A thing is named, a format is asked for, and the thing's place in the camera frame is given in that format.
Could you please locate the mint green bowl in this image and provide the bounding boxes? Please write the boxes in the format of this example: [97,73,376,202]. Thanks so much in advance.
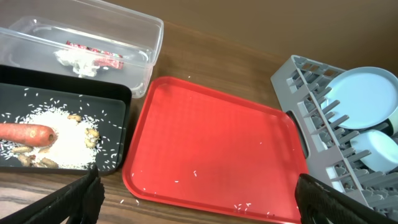
[388,108,398,135]

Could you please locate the red serving tray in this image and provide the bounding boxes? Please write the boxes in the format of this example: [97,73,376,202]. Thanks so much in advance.
[122,77,307,223]

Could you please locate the white tissue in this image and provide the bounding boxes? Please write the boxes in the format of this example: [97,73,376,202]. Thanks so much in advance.
[54,50,100,78]

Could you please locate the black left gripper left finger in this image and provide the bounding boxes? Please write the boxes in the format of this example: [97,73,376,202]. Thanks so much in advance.
[1,166,105,224]

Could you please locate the clear plastic bin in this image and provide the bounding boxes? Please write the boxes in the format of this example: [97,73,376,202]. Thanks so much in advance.
[1,0,164,98]

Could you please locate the small light blue bowl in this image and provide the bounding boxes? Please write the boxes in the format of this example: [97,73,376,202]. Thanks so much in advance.
[350,129,397,172]

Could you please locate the orange carrot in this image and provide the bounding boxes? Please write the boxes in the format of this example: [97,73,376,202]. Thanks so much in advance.
[1,123,57,147]

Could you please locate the black plastic tray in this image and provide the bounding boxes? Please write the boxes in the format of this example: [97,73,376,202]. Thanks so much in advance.
[1,65,132,175]

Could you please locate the rice food scraps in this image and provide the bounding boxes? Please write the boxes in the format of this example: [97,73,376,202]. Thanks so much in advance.
[1,85,126,172]

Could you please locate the grey dishwasher rack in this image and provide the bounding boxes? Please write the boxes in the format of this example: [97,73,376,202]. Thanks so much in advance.
[271,55,397,223]

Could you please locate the light blue plate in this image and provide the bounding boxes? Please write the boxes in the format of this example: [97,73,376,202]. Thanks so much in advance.
[320,67,397,129]

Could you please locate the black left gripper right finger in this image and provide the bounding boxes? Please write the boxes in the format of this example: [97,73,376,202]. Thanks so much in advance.
[295,174,395,224]

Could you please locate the red snack wrapper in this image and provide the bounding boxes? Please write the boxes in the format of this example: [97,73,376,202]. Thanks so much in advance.
[66,40,124,70]

